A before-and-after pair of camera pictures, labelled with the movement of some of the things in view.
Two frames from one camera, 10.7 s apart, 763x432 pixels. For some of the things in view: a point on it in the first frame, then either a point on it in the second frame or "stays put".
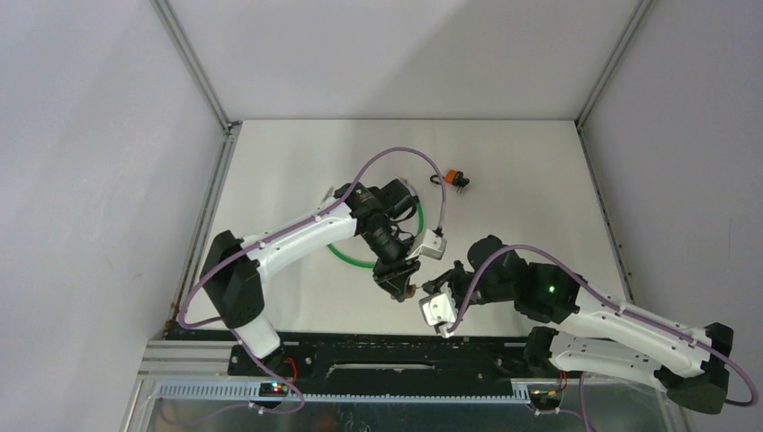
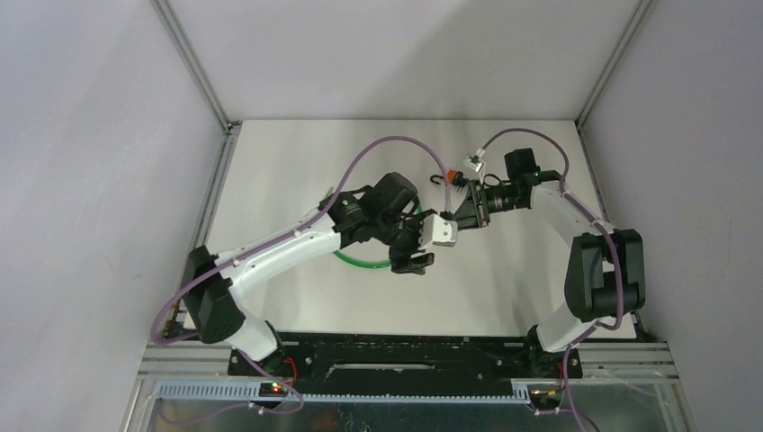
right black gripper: x=450 y=277 → x=471 y=212
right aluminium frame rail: x=637 y=16 stays put
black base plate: x=398 y=356 stays put
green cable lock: x=421 y=229 stays put
